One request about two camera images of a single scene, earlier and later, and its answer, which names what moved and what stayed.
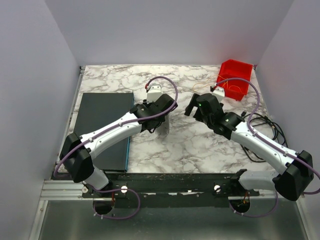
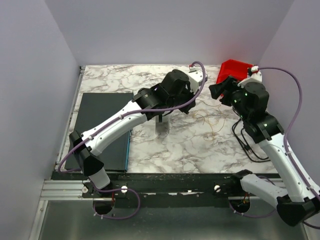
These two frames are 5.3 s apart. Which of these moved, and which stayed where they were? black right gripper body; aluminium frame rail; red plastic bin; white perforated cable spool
Moved: black right gripper body
Stayed: aluminium frame rail; white perforated cable spool; red plastic bin
